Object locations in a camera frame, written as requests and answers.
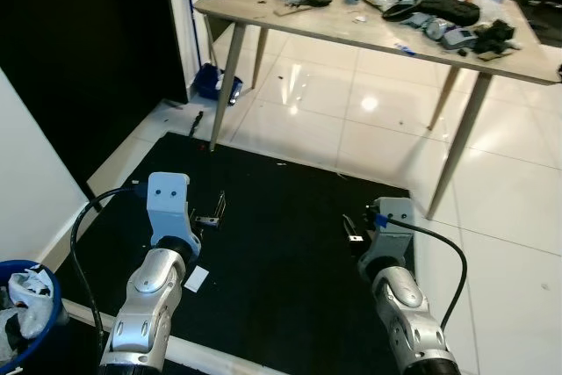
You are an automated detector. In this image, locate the grey blue device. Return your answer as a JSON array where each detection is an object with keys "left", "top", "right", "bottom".
[{"left": 423, "top": 16, "right": 480, "bottom": 50}]

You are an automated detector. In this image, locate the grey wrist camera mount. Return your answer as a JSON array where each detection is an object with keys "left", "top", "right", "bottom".
[
  {"left": 146, "top": 172, "right": 193, "bottom": 249},
  {"left": 361, "top": 198, "right": 414, "bottom": 263}
]

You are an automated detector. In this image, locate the large black shoe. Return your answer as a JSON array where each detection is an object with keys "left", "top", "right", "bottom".
[{"left": 383, "top": 0, "right": 482, "bottom": 30}]

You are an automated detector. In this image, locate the light wooden table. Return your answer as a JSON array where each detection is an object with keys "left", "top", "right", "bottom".
[{"left": 192, "top": 0, "right": 562, "bottom": 219}]

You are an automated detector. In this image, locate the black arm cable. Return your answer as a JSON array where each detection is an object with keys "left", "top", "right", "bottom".
[
  {"left": 68, "top": 182, "right": 148, "bottom": 345},
  {"left": 385, "top": 218, "right": 469, "bottom": 334}
]

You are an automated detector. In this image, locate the blue rubbish bin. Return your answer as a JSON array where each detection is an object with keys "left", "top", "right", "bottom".
[{"left": 0, "top": 259, "right": 65, "bottom": 372}]

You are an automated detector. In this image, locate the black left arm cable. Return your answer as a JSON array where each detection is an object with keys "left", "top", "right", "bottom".
[{"left": 68, "top": 182, "right": 148, "bottom": 345}]

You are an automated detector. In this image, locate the black floor mat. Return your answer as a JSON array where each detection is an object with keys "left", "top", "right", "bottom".
[{"left": 55, "top": 132, "right": 414, "bottom": 375}]

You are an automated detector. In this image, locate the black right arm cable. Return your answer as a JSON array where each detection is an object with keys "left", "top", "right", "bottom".
[{"left": 385, "top": 218, "right": 469, "bottom": 334}]

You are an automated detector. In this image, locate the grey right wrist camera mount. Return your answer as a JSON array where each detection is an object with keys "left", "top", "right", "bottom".
[{"left": 361, "top": 198, "right": 414, "bottom": 263}]

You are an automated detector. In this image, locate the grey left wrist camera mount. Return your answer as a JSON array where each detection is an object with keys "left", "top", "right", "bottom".
[{"left": 146, "top": 172, "right": 193, "bottom": 249}]

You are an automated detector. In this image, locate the black crumpled cloth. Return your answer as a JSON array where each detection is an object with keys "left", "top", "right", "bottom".
[{"left": 473, "top": 21, "right": 521, "bottom": 56}]

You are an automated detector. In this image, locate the white paper scrap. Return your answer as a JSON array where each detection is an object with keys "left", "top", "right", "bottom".
[{"left": 184, "top": 266, "right": 211, "bottom": 293}]

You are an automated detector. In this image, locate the white crumpled plastic bag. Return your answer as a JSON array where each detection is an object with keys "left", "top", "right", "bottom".
[{"left": 0, "top": 270, "right": 59, "bottom": 364}]

